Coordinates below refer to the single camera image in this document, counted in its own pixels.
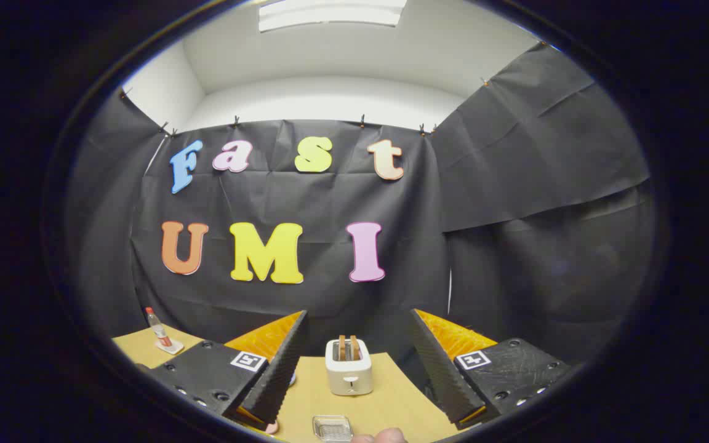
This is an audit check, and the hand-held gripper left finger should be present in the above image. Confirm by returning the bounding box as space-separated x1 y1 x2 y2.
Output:
136 309 308 431

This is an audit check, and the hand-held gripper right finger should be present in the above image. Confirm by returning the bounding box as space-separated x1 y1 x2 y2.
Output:
407 309 574 430

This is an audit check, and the white toaster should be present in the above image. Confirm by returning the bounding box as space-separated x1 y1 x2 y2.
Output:
325 337 374 396

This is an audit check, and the plastic bottle with red cap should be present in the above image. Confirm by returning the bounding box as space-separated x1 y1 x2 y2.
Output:
145 307 174 348

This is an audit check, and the ceiling light panel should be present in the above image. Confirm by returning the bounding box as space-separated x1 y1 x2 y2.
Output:
259 0 407 33

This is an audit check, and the metal wire basket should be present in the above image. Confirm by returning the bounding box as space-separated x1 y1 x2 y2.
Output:
312 415 354 442

